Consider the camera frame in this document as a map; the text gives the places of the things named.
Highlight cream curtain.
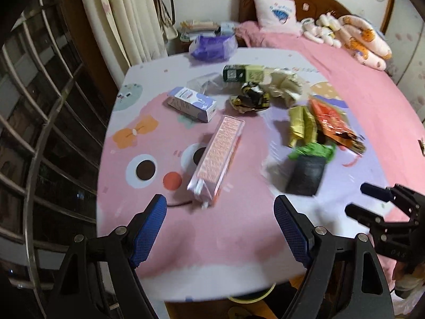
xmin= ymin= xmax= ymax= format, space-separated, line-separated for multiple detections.
xmin=78 ymin=0 xmax=168 ymax=83

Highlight black and gold wrapper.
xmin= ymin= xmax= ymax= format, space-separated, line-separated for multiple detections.
xmin=228 ymin=81 xmax=271 ymax=115

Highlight black pouch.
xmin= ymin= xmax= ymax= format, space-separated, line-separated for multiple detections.
xmin=286 ymin=156 xmax=326 ymax=196

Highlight long pink box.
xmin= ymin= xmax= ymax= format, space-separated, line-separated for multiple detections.
xmin=187 ymin=115 xmax=247 ymax=208

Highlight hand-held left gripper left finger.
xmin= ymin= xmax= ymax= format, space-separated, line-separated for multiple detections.
xmin=43 ymin=194 xmax=167 ymax=319

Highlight orange red snack packet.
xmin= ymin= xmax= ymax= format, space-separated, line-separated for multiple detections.
xmin=309 ymin=99 xmax=367 ymax=156

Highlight white and purple box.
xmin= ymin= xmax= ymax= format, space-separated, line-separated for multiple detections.
xmin=163 ymin=86 xmax=218 ymax=123

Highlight yellow round basin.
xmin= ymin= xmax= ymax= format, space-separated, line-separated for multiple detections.
xmin=228 ymin=282 xmax=277 ymax=304

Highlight gold foil packet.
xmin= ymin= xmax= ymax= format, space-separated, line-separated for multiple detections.
xmin=287 ymin=106 xmax=317 ymax=148

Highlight white pillow with blue print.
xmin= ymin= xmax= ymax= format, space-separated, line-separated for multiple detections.
xmin=252 ymin=0 xmax=298 ymax=34

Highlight metal window grille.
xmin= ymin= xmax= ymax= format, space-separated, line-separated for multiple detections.
xmin=0 ymin=0 xmax=117 ymax=319

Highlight beige shoulder bag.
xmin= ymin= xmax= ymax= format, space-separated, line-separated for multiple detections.
xmin=155 ymin=0 xmax=179 ymax=41

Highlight stack of papers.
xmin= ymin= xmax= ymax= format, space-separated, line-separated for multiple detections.
xmin=180 ymin=19 xmax=240 ymax=39

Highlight green carton box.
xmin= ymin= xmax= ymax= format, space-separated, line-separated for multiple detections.
xmin=222 ymin=64 xmax=266 ymax=83

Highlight white plush toy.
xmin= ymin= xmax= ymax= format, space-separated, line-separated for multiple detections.
xmin=300 ymin=12 xmax=343 ymax=48

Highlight white paper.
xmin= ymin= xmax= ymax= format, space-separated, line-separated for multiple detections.
xmin=264 ymin=67 xmax=311 ymax=107

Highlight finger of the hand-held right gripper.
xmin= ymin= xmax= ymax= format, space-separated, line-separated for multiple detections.
xmin=360 ymin=182 xmax=425 ymax=214
xmin=345 ymin=203 xmax=413 ymax=240

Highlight orange patterned plush pillow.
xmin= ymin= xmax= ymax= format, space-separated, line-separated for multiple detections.
xmin=338 ymin=15 xmax=393 ymax=71

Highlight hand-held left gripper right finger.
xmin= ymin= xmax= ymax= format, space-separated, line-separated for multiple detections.
xmin=273 ymin=195 xmax=396 ymax=319

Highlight pink bedsheet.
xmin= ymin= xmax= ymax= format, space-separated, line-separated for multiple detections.
xmin=235 ymin=21 xmax=425 ymax=273

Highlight clear plastic wrapper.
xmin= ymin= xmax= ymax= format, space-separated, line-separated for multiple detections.
xmin=186 ymin=73 xmax=226 ymax=93

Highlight cartoon printed tablecloth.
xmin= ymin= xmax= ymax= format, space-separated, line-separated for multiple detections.
xmin=96 ymin=47 xmax=412 ymax=303

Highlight purple plastic bag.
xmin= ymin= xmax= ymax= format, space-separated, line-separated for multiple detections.
xmin=189 ymin=34 xmax=238 ymax=62

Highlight green crumpled wrapper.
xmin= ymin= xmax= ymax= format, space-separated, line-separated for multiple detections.
xmin=288 ymin=142 xmax=337 ymax=163

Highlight wooden headboard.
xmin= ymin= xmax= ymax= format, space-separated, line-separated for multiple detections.
xmin=238 ymin=0 xmax=397 ymax=35

